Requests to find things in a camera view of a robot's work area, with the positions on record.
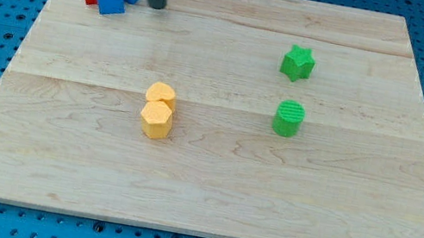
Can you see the yellow hexagon block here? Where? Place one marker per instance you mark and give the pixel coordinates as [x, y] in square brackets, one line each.
[156, 119]

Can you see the yellow heart block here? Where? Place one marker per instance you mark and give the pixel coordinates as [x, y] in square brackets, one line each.
[163, 92]

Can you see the wooden board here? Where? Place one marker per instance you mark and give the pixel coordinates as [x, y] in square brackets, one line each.
[71, 139]

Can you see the green cylinder block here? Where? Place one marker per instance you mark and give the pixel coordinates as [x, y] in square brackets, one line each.
[288, 118]

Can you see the green star block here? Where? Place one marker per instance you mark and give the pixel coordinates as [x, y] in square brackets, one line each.
[298, 63]

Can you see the blue cube block front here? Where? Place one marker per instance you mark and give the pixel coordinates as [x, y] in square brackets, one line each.
[111, 7]

